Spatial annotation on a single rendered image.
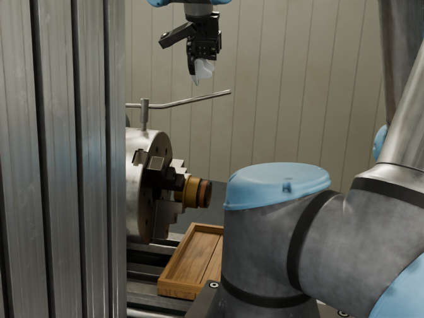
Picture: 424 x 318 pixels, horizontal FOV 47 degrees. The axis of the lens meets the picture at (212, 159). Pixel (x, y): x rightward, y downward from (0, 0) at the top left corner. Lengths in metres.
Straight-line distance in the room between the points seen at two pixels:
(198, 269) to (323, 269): 0.88
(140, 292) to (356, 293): 0.90
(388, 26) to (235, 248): 0.39
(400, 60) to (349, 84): 3.41
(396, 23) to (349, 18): 3.40
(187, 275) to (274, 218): 0.83
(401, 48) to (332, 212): 0.33
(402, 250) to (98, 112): 0.29
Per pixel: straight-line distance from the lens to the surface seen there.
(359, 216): 0.49
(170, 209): 1.33
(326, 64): 4.17
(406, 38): 0.75
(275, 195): 0.51
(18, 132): 0.34
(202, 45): 1.30
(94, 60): 0.41
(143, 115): 1.31
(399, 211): 0.48
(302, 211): 0.51
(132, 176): 1.22
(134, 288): 1.33
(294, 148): 4.33
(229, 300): 0.60
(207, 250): 1.45
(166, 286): 1.27
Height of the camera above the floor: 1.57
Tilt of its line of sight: 17 degrees down
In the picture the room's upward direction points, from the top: 3 degrees clockwise
